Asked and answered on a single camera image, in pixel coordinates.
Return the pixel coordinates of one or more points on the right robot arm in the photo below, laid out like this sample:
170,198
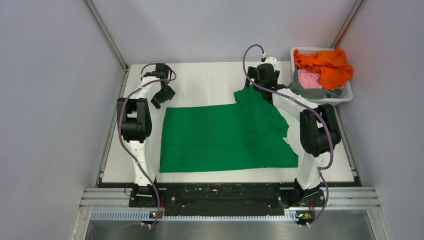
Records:
316,135

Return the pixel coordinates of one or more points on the left aluminium frame post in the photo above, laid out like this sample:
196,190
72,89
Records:
105,33

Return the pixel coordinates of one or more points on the right aluminium frame post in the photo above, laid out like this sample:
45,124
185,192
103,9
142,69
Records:
358,5

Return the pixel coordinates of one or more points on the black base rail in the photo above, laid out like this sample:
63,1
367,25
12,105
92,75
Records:
226,199

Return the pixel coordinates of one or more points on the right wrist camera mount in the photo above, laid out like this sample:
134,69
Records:
268,59

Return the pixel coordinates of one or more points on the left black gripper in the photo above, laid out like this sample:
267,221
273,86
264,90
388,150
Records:
169,94

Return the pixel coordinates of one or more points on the white plastic basket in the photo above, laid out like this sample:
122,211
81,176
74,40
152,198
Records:
347,94

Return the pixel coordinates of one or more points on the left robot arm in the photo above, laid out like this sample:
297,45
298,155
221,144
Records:
135,126

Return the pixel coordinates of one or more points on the green t shirt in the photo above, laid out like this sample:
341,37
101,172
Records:
249,134

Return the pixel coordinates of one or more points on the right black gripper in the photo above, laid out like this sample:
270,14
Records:
253,74

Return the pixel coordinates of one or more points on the aluminium frame post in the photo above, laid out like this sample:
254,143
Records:
358,5
105,33

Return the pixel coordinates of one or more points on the grey t shirt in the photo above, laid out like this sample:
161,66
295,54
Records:
312,94

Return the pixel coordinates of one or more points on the orange t shirt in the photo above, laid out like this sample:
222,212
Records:
332,65

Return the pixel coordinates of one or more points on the pink t shirt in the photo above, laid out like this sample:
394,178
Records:
309,80

